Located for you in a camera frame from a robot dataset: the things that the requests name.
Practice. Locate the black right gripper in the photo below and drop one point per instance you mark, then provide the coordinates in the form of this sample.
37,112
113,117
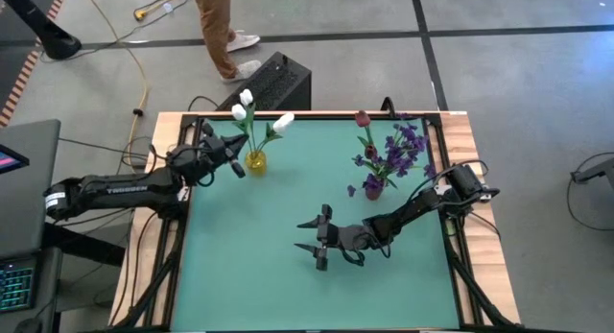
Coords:
345,238

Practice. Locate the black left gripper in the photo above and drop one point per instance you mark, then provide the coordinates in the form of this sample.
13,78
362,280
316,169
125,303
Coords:
216,153

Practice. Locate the white artificial tulip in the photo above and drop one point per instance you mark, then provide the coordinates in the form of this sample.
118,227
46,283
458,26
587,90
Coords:
238,111
284,122

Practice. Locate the blue tulip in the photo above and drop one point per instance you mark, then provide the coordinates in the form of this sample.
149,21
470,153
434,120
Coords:
246,97

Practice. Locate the red glass vase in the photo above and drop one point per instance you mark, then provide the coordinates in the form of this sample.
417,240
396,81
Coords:
374,193

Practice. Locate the white tulip bottom stem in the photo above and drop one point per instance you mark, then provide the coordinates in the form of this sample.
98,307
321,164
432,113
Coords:
362,118

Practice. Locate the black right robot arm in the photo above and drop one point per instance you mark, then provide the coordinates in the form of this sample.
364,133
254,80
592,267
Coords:
417,208

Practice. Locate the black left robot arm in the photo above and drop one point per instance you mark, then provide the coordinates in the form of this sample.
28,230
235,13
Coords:
120,191

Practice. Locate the yellow glass vase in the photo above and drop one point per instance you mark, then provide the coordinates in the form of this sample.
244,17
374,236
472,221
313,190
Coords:
255,162

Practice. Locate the green table mat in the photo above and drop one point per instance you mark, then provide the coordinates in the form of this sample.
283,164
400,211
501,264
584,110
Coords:
268,256

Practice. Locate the black computer tower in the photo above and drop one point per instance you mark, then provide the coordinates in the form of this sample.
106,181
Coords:
283,81

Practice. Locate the person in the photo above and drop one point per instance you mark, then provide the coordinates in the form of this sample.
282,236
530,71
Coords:
216,30

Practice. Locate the black stand pole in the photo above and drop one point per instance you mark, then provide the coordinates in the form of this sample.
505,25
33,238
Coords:
53,35

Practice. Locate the dark floor mat striped edge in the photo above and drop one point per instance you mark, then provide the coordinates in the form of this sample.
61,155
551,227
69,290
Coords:
29,69

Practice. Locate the small lit screen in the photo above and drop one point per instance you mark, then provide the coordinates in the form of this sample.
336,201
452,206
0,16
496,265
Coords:
9,161

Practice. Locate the backlit keyboard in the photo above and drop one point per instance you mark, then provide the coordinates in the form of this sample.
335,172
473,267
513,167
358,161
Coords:
16,287

